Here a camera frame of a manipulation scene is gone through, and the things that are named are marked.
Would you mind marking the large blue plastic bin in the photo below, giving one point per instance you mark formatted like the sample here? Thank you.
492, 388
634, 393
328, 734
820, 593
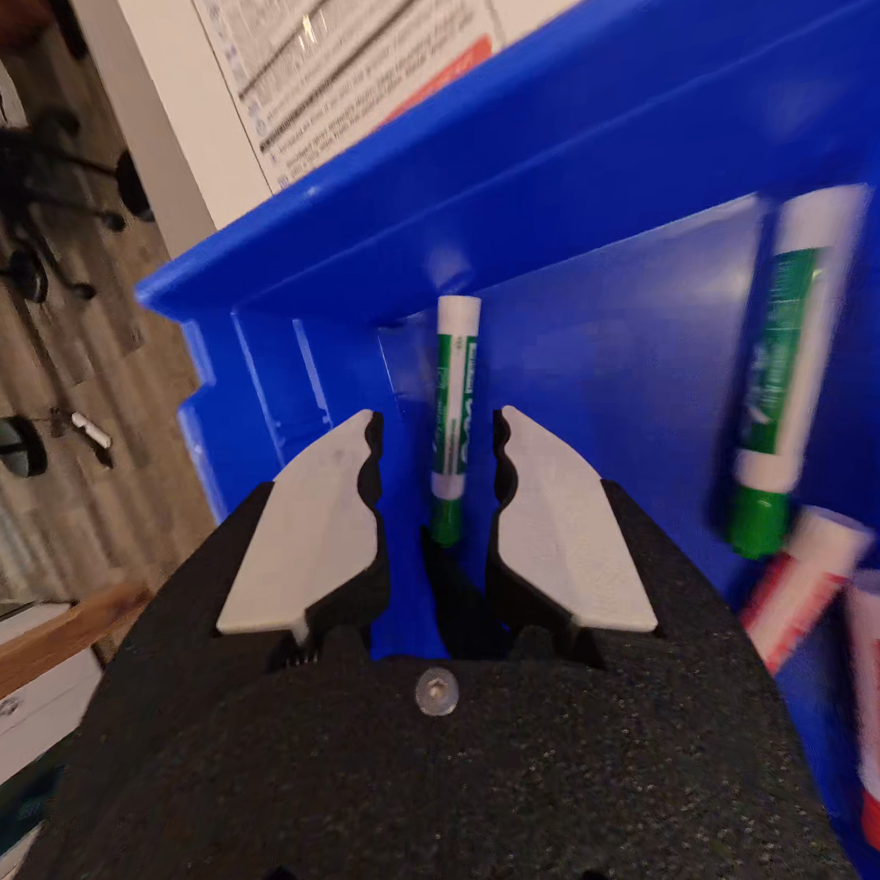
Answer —
619, 344

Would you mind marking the black office chair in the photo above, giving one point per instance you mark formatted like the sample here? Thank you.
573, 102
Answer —
62, 193

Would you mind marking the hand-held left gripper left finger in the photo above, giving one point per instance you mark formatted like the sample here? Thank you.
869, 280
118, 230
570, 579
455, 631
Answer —
303, 543

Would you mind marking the green marker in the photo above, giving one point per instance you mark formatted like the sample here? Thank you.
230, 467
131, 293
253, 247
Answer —
784, 344
457, 385

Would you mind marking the printed paper sheet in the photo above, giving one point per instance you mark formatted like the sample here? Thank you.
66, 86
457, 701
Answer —
344, 69

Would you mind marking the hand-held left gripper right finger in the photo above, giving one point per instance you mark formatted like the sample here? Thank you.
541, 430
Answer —
571, 543

